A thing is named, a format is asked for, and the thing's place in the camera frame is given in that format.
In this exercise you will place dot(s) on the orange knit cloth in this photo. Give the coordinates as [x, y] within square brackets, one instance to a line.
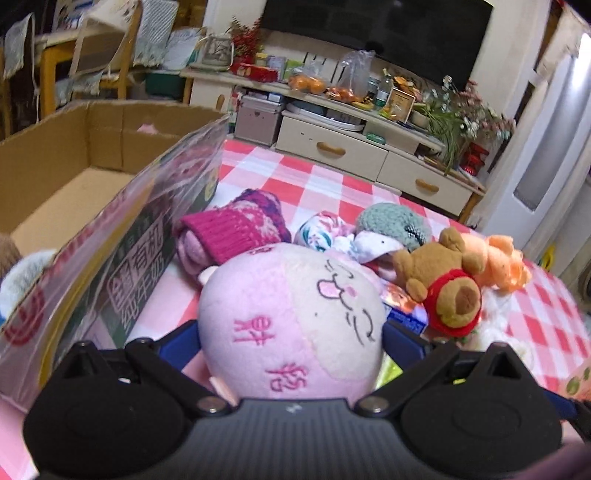
[501, 263]

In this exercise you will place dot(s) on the pink round plush toy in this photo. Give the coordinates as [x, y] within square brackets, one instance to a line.
[286, 323]

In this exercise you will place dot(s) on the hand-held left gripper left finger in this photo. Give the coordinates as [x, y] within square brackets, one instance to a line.
[181, 342]

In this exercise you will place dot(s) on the potted spider plant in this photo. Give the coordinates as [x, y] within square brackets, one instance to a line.
[445, 124]

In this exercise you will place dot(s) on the tall bag of oranges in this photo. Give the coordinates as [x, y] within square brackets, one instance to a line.
[351, 78]

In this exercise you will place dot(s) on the teal knitted hat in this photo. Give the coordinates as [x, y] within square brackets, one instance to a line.
[392, 221]

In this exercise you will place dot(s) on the yellow wooden chair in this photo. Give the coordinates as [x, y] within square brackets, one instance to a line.
[115, 78]

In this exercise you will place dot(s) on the red berry branches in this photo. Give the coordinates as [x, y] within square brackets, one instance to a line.
[244, 39]

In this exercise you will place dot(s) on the red gift box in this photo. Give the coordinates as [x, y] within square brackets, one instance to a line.
[256, 72]

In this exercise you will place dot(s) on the artificial flower bouquet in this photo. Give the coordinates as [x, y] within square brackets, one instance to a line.
[480, 106]

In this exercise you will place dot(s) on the shiny snack packet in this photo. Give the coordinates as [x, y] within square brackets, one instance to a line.
[401, 304]

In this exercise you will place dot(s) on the red lantern ornament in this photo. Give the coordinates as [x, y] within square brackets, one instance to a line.
[475, 159]

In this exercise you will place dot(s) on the printed cardboard box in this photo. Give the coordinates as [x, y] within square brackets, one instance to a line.
[92, 184]

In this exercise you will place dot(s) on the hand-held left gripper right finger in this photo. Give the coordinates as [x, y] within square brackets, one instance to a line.
[404, 342]

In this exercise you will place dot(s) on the brown bear plush toy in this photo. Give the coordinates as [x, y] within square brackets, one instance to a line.
[443, 286]

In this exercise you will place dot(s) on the cream television stand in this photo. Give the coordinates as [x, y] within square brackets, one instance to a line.
[332, 143]

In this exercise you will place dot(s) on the small bag of oranges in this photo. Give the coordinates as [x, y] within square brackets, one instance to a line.
[308, 83]

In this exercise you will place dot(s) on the black television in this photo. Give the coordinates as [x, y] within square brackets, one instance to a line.
[383, 32]

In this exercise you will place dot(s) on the white tower air conditioner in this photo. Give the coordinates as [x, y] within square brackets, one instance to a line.
[545, 152]

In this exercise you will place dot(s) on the white lantern frame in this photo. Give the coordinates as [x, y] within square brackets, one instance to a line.
[217, 51]

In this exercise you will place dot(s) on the white fluffy plush toy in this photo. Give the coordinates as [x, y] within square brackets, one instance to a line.
[501, 323]

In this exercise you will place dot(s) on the light blue plush toy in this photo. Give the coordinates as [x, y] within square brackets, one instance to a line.
[25, 281]

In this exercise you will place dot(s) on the magenta knitted sock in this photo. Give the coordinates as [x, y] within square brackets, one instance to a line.
[231, 230]

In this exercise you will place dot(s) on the grey storage box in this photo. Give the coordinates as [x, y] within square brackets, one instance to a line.
[257, 121]

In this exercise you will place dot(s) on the bananas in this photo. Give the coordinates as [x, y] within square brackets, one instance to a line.
[364, 105]

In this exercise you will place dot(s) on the pink checked tablecloth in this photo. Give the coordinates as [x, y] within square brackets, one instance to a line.
[332, 180]

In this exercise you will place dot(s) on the green glass bottle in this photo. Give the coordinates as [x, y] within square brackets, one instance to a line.
[383, 92]

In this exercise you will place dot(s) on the wooden picture frame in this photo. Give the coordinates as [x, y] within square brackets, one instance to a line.
[400, 105]

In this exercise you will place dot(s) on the floral rolled cloth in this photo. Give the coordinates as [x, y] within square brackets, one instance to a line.
[318, 228]

